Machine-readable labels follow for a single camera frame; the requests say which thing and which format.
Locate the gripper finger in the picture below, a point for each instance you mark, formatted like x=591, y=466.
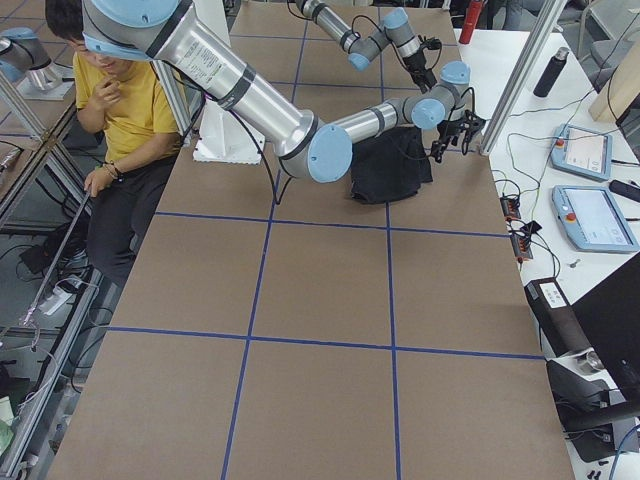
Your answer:
x=426, y=80
x=437, y=150

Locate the black desktop box device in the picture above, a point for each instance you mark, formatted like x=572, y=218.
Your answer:
x=560, y=332

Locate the white power strip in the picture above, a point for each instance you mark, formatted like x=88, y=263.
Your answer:
x=60, y=294

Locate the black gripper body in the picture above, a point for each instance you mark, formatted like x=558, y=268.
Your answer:
x=448, y=130
x=416, y=64

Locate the black monitor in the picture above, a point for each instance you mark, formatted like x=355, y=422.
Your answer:
x=609, y=316

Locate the teach pendant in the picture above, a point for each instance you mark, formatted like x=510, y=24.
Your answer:
x=583, y=152
x=592, y=220

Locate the red metal bottle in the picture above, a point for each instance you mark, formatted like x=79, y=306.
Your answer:
x=473, y=12

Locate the lower teach pendant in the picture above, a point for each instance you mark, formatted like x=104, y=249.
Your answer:
x=592, y=220

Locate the black remote control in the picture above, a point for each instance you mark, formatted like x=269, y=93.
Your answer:
x=625, y=190

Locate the brown paper table cover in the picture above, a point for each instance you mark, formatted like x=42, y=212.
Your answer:
x=319, y=338

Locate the green handled reacher grabber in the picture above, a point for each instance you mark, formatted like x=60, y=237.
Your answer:
x=26, y=319

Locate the black graphic t-shirt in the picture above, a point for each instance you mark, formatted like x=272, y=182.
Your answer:
x=390, y=167

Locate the orange connector strip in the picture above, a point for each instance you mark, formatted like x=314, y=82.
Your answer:
x=517, y=229

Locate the upper teach pendant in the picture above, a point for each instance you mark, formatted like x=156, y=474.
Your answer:
x=583, y=152

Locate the aluminium frame post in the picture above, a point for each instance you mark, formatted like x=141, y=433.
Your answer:
x=537, y=38

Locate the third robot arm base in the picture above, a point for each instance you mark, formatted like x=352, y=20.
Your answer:
x=26, y=63

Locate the person in yellow shirt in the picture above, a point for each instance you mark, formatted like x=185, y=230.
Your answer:
x=125, y=101

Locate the black water bottle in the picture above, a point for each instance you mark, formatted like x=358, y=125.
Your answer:
x=551, y=73

